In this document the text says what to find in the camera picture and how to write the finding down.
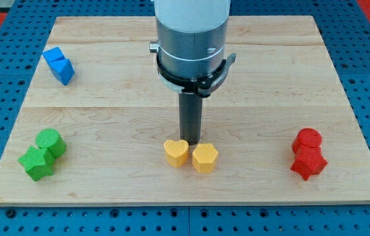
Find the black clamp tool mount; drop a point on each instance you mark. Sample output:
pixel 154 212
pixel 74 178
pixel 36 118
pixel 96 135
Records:
pixel 202 86

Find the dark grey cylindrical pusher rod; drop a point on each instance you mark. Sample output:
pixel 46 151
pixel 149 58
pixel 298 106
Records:
pixel 190 115

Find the yellow heart block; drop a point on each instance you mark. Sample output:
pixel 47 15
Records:
pixel 176 152

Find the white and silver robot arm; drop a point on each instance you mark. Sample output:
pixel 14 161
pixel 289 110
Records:
pixel 190 55

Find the yellow hexagon block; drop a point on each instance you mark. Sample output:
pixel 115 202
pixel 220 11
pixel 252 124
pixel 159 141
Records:
pixel 204 158

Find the light wooden board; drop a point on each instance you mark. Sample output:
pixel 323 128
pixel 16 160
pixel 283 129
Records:
pixel 280 130

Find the red cylinder block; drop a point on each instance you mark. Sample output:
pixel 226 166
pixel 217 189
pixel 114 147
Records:
pixel 308 137

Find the red star block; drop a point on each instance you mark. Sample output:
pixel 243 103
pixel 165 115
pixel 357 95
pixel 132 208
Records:
pixel 308 161

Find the blue triangular block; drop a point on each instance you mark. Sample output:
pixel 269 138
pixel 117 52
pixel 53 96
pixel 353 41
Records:
pixel 62 70

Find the blue cube block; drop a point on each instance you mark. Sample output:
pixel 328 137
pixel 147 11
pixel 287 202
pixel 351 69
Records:
pixel 53 54

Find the green cylinder block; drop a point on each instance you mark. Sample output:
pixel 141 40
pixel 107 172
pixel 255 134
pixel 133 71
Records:
pixel 50 139

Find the green star block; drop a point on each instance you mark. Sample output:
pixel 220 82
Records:
pixel 37 163

